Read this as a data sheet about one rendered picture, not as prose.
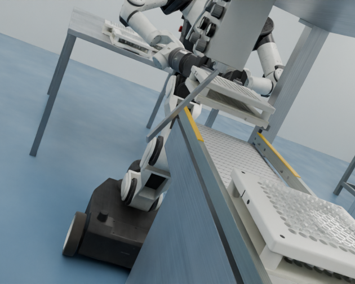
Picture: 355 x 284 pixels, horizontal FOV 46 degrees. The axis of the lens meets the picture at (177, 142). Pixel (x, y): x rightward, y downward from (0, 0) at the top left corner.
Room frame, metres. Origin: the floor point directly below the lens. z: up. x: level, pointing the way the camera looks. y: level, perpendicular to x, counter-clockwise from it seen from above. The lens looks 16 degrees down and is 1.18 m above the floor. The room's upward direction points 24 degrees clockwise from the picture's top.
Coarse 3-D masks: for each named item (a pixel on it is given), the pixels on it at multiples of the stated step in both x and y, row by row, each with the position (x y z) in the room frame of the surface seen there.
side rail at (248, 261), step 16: (192, 128) 1.04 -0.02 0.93; (192, 144) 0.98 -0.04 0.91; (208, 160) 0.84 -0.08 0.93; (208, 176) 0.78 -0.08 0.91; (208, 192) 0.75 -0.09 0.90; (224, 192) 0.70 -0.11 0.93; (224, 208) 0.65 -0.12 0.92; (224, 224) 0.62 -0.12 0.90; (240, 224) 0.59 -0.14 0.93; (240, 240) 0.55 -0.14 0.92; (240, 256) 0.53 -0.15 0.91; (256, 256) 0.52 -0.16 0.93; (240, 272) 0.51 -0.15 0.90; (256, 272) 0.48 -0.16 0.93
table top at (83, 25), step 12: (72, 12) 3.31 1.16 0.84; (84, 12) 3.65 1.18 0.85; (72, 24) 2.60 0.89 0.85; (84, 24) 2.86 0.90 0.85; (96, 24) 3.18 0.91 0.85; (84, 36) 2.45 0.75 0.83; (96, 36) 2.56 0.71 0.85; (108, 36) 2.80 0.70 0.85; (108, 48) 2.50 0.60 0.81; (120, 48) 2.52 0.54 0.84; (144, 60) 2.57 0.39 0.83; (168, 72) 2.63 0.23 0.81
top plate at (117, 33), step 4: (116, 32) 2.54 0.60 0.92; (120, 32) 2.64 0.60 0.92; (116, 36) 2.51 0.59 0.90; (120, 36) 2.52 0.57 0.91; (124, 36) 2.53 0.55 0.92; (128, 40) 2.54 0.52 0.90; (132, 40) 2.55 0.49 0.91; (136, 44) 2.56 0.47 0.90; (140, 44) 2.56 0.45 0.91; (144, 44) 2.58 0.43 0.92; (148, 48) 2.58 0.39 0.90; (152, 48) 2.59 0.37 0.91
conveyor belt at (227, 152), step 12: (204, 132) 1.20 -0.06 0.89; (216, 132) 1.27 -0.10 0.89; (216, 144) 1.13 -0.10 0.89; (228, 144) 1.19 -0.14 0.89; (240, 144) 1.25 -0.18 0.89; (252, 144) 1.33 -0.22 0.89; (216, 156) 1.02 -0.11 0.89; (228, 156) 1.07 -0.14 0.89; (240, 156) 1.12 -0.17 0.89; (252, 156) 1.18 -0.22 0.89; (216, 168) 0.92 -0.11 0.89; (228, 168) 0.96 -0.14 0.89; (240, 168) 1.01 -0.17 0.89; (252, 168) 1.05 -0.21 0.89; (264, 168) 1.10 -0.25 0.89; (228, 180) 0.88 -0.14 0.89; (276, 180) 1.04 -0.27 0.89
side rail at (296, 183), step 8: (256, 136) 1.34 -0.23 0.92; (256, 144) 1.31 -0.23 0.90; (264, 144) 1.26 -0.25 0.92; (264, 152) 1.24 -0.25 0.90; (272, 152) 1.19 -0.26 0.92; (272, 160) 1.17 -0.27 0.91; (280, 160) 1.13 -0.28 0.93; (280, 168) 1.11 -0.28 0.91; (288, 168) 1.07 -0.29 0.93; (288, 176) 1.05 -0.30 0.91; (296, 176) 1.02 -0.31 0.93; (288, 184) 1.03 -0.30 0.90; (296, 184) 1.00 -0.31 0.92; (304, 184) 0.98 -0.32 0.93; (304, 192) 0.95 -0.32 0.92; (312, 192) 0.95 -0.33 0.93
